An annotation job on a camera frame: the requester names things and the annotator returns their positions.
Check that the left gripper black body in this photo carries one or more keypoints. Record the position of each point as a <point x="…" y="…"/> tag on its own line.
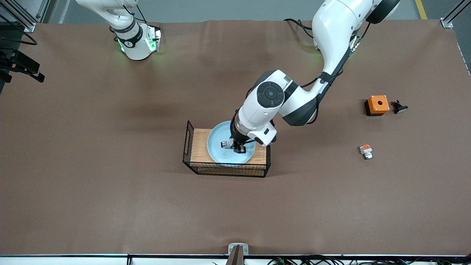
<point x="236" y="138"/>

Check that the light blue round plate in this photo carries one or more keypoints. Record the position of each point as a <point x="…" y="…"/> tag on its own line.
<point x="220" y="156"/>

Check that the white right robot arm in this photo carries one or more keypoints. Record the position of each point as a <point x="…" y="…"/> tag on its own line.
<point x="136" y="51"/>

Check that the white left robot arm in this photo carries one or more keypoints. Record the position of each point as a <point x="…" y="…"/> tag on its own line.
<point x="331" y="33"/>

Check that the orange button box with hole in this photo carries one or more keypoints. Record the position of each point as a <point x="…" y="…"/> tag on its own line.
<point x="378" y="104"/>

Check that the black push button white head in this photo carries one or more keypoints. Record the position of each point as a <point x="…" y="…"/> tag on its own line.
<point x="399" y="107"/>

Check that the wooden board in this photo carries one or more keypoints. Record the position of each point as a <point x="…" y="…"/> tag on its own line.
<point x="198" y="147"/>

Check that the orange white contact block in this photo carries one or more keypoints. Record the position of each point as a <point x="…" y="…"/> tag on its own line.
<point x="366" y="151"/>

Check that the metal connector panel green light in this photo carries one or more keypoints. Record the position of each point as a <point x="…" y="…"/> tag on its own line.
<point x="153" y="38"/>

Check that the brown table cover sheet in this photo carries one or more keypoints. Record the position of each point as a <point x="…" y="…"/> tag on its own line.
<point x="110" y="202"/>

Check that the aluminium frame profile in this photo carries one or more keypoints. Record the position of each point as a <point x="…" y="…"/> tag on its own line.
<point x="456" y="11"/>
<point x="22" y="16"/>

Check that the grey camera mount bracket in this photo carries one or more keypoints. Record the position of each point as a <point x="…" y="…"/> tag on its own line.
<point x="238" y="249"/>

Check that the white table edge rail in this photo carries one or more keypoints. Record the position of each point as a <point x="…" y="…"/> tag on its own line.
<point x="73" y="260"/>

